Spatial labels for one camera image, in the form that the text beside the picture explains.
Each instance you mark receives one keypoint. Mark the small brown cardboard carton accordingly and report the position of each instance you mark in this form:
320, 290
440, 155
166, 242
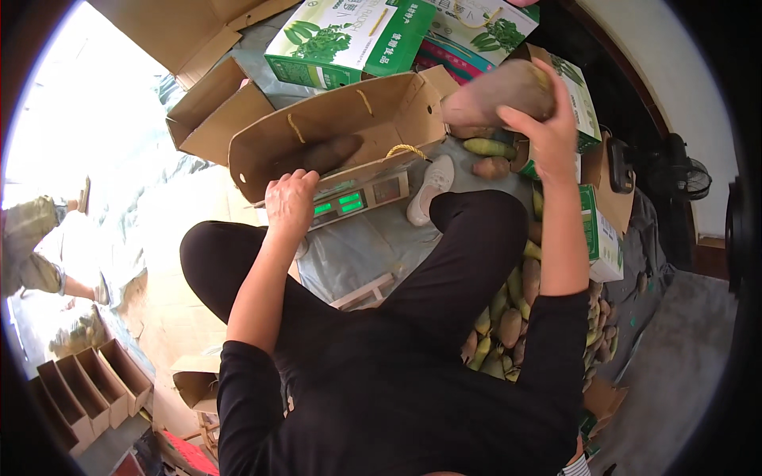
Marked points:
196, 384

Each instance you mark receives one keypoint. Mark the dark grey floor cloth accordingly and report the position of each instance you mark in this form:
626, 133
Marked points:
646, 279

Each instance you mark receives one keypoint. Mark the flattened brown cardboard carton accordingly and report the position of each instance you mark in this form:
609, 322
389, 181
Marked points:
178, 30

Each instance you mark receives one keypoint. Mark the person's legs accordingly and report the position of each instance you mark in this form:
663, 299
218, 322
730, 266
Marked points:
464, 250

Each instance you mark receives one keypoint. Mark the black electric fan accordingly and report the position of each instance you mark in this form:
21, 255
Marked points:
681, 169

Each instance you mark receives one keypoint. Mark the dark brown bamboo shoot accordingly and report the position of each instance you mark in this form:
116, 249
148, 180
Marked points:
324, 153

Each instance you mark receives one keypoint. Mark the person's left hand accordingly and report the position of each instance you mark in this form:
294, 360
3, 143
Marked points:
290, 205

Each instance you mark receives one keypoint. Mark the small brown bamboo shoot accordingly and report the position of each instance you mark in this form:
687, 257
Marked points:
491, 168

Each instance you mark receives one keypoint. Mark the person's right hand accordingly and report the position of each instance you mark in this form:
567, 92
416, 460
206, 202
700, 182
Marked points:
553, 146

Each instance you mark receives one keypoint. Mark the grey electronic weighing scale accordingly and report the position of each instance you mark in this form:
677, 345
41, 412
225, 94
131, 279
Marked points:
357, 199

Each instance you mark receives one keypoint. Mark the green bamboo shoot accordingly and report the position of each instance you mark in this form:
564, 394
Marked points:
488, 147

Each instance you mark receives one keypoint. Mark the person's left fingers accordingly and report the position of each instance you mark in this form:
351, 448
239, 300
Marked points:
294, 178

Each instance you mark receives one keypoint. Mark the open empty cardboard carton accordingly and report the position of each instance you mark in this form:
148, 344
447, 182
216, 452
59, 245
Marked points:
104, 387
83, 395
59, 410
128, 375

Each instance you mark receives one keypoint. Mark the large brown bamboo shoot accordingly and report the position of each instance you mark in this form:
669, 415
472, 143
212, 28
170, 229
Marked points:
494, 89

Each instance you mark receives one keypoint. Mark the red patterned flat carton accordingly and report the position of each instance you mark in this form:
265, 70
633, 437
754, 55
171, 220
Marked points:
190, 455

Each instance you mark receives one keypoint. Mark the brown cardboard sheet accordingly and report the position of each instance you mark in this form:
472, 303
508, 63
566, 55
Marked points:
619, 208

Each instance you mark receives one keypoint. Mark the green white gift carton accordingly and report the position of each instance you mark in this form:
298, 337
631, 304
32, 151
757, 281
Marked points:
601, 238
580, 101
488, 30
351, 35

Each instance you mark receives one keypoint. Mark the folded brown cardboard carton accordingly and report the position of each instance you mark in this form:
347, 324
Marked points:
217, 116

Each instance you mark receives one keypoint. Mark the wooden stool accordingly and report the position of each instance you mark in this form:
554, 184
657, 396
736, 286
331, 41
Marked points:
366, 293

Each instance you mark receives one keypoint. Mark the black device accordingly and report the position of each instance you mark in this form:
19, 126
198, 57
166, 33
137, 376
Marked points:
620, 166

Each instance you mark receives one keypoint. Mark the torn brown cardboard piece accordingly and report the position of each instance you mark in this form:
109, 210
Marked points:
604, 401

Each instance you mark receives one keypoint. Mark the pile of bamboo shoots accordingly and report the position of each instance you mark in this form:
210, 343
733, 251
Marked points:
512, 321

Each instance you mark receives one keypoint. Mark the person's body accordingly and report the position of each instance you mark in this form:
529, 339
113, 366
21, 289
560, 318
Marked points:
387, 410

